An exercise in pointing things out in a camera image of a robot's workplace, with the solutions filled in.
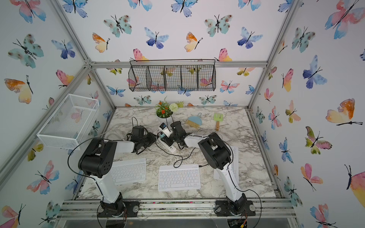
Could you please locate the white power strip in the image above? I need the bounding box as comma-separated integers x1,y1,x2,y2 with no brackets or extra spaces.
157,133,177,154

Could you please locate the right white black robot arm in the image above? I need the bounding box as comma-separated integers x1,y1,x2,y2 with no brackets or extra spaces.
159,121,247,204

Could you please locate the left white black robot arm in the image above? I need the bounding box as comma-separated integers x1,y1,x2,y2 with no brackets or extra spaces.
78,126,156,204

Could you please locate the white potted flower plant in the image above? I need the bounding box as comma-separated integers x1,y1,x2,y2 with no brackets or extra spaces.
156,100,184,125

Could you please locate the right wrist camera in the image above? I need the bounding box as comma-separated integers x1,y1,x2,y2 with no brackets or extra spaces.
158,123,172,139

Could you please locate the left white wireless keyboard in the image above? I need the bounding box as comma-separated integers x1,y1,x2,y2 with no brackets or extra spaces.
110,158,146,186

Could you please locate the white wireless keyboard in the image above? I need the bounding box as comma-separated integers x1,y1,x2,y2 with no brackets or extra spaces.
110,158,146,186
158,164,201,192
213,146,239,182

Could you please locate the middle white wireless keyboard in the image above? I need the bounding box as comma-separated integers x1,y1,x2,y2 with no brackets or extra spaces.
158,164,201,192

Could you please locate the right white wireless keyboard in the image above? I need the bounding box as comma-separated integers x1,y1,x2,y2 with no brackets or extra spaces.
213,146,239,182

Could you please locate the black wire wall basket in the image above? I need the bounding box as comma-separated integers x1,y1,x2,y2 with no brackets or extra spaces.
127,59,216,92

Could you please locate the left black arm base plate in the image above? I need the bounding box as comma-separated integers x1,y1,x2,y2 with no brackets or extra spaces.
97,201,140,218

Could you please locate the white mesh wall basket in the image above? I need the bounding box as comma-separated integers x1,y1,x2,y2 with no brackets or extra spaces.
37,94,99,150

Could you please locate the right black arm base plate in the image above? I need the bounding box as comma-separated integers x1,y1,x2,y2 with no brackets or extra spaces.
214,200,256,217

